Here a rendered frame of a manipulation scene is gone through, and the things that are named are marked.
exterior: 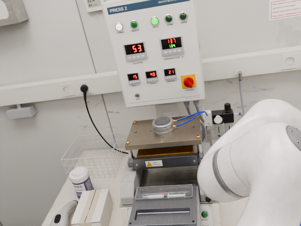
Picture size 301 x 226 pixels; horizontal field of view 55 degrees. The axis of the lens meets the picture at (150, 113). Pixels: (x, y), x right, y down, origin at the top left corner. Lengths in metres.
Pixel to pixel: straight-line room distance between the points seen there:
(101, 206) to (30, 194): 1.07
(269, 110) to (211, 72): 0.84
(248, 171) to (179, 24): 0.70
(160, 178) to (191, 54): 0.48
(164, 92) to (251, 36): 0.53
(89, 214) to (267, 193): 0.88
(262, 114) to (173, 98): 0.60
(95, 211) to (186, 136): 0.48
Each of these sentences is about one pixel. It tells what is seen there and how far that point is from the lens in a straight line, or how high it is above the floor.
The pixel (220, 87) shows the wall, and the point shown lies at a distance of 1.52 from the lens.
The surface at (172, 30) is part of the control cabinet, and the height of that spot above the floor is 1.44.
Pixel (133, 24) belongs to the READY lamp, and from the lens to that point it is 1.07.
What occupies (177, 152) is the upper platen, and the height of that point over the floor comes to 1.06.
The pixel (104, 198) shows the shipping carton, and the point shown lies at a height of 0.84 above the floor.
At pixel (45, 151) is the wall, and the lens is 1.93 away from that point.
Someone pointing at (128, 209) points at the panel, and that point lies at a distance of 1.07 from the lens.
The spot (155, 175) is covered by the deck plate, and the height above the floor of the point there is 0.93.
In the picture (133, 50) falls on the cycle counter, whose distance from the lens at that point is 1.10.
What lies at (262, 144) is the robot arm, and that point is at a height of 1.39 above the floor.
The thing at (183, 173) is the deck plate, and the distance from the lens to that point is 1.14.
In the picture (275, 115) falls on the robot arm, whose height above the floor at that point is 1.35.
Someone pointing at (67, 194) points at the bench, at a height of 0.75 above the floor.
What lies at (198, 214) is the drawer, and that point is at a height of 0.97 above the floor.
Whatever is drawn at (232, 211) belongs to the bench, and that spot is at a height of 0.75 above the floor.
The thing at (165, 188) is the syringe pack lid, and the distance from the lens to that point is 0.98.
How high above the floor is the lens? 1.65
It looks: 27 degrees down
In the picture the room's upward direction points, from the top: 11 degrees counter-clockwise
